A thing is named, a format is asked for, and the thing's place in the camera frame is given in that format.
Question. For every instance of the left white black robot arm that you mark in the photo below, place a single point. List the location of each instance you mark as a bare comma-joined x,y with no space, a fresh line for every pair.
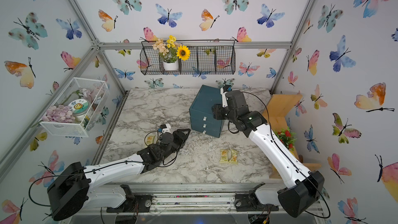
78,187

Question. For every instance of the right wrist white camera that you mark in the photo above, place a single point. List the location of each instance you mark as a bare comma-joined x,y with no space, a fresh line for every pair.
223,91

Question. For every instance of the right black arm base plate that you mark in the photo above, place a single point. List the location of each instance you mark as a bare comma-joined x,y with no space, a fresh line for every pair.
257,199

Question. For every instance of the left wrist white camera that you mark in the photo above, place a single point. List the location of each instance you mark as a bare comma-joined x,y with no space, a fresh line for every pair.
164,128

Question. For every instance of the red flower green plant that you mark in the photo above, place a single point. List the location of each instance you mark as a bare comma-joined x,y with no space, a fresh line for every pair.
287,137

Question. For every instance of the white mesh wall basket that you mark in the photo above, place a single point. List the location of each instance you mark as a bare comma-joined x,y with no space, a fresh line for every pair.
96,92

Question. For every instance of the pink artificial flower bunch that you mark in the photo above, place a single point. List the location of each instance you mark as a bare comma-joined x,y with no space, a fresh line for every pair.
59,113

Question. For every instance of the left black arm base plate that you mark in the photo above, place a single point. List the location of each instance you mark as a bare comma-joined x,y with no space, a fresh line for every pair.
133,203

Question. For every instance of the white pot yellow flowers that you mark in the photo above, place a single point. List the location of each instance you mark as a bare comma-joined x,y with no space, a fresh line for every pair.
171,53

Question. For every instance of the wrist white camera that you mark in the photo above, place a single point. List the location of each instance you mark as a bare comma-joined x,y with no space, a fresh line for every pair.
164,128
223,91

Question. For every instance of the black wire wall basket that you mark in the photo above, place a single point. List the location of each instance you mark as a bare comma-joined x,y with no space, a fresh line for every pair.
207,57

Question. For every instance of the yellow cookie packet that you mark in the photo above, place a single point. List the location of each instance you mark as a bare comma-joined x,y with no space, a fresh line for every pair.
224,158
234,155
150,139

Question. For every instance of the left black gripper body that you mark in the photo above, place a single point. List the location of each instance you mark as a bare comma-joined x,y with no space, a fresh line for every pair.
177,142

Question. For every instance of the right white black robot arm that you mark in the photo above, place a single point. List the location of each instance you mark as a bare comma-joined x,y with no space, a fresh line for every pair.
302,186

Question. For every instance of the dark teal drawer cabinet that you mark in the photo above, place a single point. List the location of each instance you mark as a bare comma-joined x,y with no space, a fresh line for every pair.
201,116

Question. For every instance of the round green label tin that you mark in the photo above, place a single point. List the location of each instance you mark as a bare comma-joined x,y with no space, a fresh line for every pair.
79,106

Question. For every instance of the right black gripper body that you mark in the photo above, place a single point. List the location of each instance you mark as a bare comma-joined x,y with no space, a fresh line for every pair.
223,113

